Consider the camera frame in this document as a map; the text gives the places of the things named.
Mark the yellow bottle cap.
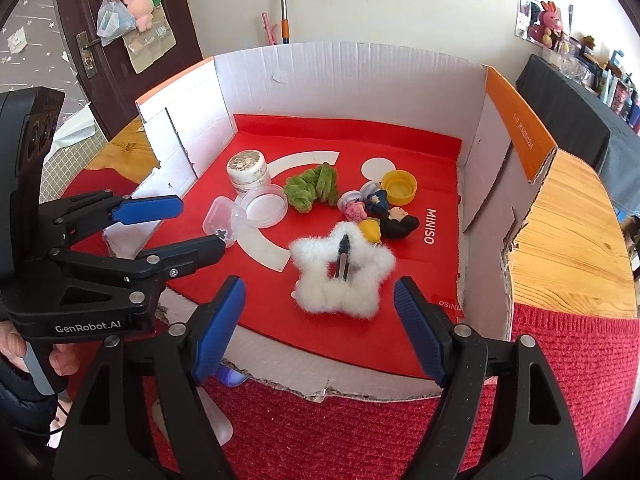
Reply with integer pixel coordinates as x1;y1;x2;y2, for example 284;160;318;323
381;169;418;207

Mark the small clear plastic box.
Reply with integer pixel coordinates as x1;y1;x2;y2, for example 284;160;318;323
202;196;246;248

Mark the black-haired doll figurine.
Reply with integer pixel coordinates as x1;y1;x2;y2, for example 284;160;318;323
360;182;420;240

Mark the yellow toy head figurine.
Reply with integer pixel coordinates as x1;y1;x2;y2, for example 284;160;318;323
358;218;382;245

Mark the clear round lid container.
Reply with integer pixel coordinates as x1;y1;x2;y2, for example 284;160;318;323
239;184;288;229

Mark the small pink figurine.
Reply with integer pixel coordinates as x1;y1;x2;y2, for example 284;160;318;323
337;191;368;223

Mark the dark brown door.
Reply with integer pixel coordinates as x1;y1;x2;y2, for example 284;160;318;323
56;0;203;139

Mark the green fuzzy scrunchie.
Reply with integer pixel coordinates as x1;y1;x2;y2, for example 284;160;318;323
283;162;340;214

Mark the purple glitter bottle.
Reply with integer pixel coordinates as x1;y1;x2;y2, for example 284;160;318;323
215;364;248;388

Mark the white round cream jar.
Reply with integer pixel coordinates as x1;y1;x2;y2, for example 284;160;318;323
227;150;271;195

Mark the pink hanger stick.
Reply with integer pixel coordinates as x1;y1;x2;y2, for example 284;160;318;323
262;12;278;46

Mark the orange white cardboard box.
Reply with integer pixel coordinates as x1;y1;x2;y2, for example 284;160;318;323
104;42;558;401

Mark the dark cloth covered side table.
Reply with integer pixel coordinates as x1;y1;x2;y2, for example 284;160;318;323
516;54;640;216

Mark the grey square compact case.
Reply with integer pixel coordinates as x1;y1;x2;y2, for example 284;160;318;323
151;386;233;445

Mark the red paper box liner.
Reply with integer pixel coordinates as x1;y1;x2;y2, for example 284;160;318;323
150;115;461;377

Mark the person's left hand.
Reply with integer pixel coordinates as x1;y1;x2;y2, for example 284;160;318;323
0;321;80;376

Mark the white fluffy star hair clip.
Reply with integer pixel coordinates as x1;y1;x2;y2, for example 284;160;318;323
290;221;396;320

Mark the pink rabbit plush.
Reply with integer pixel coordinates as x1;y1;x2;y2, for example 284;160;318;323
528;1;563;50

